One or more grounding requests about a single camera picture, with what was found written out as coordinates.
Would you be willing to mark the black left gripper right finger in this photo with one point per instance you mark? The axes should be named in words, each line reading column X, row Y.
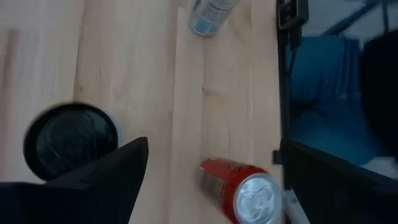
column 342, row 199

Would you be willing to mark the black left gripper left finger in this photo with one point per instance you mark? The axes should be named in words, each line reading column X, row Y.
column 77, row 199

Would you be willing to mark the white Celsius Peach Vibe can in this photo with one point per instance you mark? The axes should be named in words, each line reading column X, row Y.
column 71, row 141

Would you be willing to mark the red Coca-Cola can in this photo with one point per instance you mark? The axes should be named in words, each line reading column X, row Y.
column 239, row 186

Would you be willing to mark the silver blue Red Bull can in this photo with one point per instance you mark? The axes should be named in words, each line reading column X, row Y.
column 211, row 15

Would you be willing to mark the white plastic strip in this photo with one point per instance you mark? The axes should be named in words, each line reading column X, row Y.
column 295, row 208

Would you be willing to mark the person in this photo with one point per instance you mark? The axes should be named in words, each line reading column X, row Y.
column 326, row 93

